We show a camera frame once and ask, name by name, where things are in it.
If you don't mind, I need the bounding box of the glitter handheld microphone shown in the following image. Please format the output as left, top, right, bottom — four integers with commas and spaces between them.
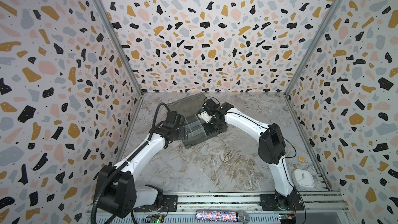
195, 210, 250, 224

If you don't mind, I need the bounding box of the left black corrugated cable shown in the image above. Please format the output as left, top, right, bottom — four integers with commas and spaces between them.
90, 102, 172, 224

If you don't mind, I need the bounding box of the left corner aluminium post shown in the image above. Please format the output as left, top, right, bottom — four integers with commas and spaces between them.
92, 0, 143, 98

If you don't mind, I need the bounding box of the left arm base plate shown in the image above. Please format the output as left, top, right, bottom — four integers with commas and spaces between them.
134, 195, 178, 214

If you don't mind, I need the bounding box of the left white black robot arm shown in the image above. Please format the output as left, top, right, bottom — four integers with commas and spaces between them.
90, 112, 184, 224

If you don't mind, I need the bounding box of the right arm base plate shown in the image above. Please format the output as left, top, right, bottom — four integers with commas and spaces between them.
259, 192, 304, 211

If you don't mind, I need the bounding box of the corner aluminium post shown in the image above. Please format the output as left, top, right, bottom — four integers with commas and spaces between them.
284, 0, 343, 98
92, 0, 143, 98

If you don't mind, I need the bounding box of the clear plastic compartment organizer box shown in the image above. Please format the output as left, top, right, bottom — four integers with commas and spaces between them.
168, 93, 221, 149

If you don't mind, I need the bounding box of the right corner aluminium post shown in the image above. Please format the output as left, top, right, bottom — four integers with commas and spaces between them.
284, 0, 343, 98

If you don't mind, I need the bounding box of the aluminium front rail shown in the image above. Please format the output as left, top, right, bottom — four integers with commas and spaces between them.
83, 191, 352, 224

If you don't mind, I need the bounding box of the white square clock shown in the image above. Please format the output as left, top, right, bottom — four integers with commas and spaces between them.
292, 169, 315, 189

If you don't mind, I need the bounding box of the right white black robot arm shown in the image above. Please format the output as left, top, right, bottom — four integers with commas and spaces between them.
198, 99, 297, 210

